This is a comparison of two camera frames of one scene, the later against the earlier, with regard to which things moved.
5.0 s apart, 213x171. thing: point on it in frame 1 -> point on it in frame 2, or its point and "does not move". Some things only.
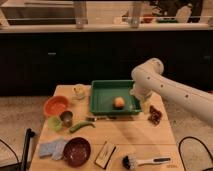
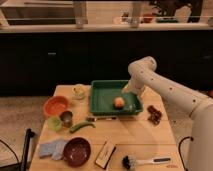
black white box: [105, 154] does not move
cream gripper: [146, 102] -> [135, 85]
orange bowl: [56, 105] does not move
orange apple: [119, 102] does not move
